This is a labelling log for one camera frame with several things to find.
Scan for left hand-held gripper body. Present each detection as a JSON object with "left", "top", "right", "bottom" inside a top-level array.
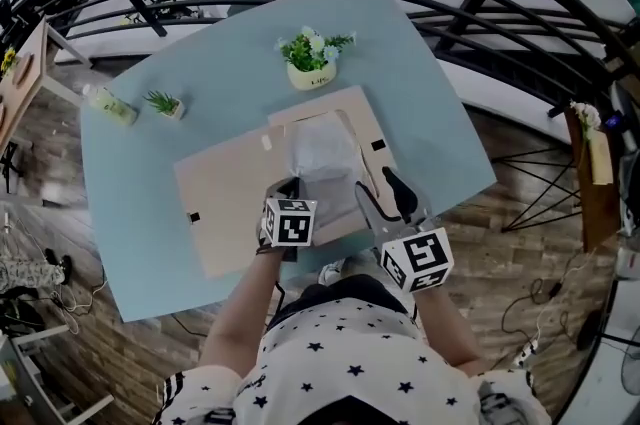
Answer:
[{"left": 257, "top": 197, "right": 319, "bottom": 263}]

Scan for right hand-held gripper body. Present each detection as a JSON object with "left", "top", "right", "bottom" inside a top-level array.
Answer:
[{"left": 369, "top": 210, "right": 455, "bottom": 294}]

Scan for clear plastic bag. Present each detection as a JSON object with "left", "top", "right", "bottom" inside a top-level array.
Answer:
[{"left": 289, "top": 120, "right": 364, "bottom": 239}]

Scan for beige cardboard sheet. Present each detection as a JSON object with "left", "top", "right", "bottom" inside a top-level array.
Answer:
[{"left": 173, "top": 85, "right": 401, "bottom": 279}]

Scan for person's right forearm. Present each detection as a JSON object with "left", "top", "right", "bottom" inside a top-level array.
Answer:
[{"left": 414, "top": 285, "right": 489, "bottom": 374}]

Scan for person's left forearm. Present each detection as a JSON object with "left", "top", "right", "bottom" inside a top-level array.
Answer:
[{"left": 199, "top": 245, "right": 286, "bottom": 377}]

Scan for person's white shoe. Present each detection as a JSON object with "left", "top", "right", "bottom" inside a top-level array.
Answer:
[{"left": 318, "top": 257, "right": 351, "bottom": 287}]

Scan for person's dark trousers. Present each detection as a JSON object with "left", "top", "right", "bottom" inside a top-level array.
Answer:
[{"left": 267, "top": 275, "right": 409, "bottom": 329}]

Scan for white star print shirt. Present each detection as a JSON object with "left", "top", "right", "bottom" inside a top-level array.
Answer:
[{"left": 154, "top": 297, "right": 551, "bottom": 425}]

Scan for flowering plant in white pot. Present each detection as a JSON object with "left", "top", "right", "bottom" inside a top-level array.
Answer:
[{"left": 274, "top": 25, "right": 357, "bottom": 92}]

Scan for small green potted plant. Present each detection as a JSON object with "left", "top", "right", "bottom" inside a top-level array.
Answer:
[{"left": 143, "top": 90, "right": 186, "bottom": 121}]

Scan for light blue table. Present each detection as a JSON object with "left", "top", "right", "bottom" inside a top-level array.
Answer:
[{"left": 79, "top": 0, "right": 499, "bottom": 324}]

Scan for white power strip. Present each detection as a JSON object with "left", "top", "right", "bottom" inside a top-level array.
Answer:
[{"left": 514, "top": 342, "right": 539, "bottom": 367}]

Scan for wooden side table hairpin legs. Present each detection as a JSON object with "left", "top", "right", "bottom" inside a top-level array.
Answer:
[{"left": 502, "top": 102, "right": 621, "bottom": 254}]

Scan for pale green drink bottle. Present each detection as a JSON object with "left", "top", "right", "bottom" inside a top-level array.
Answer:
[{"left": 82, "top": 84, "right": 139, "bottom": 127}]

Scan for black round stand base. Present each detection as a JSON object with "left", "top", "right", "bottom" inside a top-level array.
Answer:
[{"left": 574, "top": 310, "right": 609, "bottom": 354}]

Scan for beige box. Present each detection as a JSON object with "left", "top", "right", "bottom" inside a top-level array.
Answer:
[{"left": 587, "top": 130, "right": 615, "bottom": 187}]

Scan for white flower bunch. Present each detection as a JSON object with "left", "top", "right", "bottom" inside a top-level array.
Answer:
[{"left": 569, "top": 100, "right": 601, "bottom": 139}]

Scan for light wooden desk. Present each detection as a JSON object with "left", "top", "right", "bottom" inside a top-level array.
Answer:
[{"left": 0, "top": 17, "right": 91, "bottom": 154}]

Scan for yellow flowers in pot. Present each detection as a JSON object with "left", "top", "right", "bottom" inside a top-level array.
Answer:
[{"left": 0, "top": 47, "right": 19, "bottom": 77}]

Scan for black floor cable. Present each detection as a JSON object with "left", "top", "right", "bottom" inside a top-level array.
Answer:
[{"left": 502, "top": 277, "right": 571, "bottom": 344}]

